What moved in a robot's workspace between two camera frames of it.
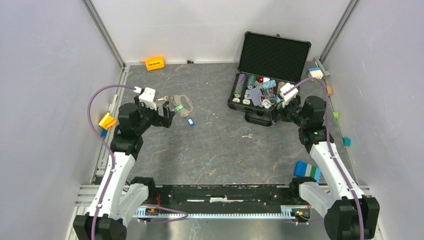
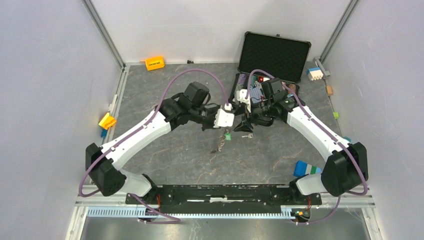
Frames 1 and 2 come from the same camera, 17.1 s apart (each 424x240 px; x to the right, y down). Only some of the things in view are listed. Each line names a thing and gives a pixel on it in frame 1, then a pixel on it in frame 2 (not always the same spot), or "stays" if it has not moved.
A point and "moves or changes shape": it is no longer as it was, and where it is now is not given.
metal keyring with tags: (181, 104) moves or changes shape
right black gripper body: (290, 112) → (257, 112)
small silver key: (250, 135) stays
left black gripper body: (148, 117) → (207, 116)
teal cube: (346, 141) stays
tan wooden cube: (329, 91) stays
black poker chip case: (269, 65) stays
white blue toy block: (316, 72) stays
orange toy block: (154, 63) stays
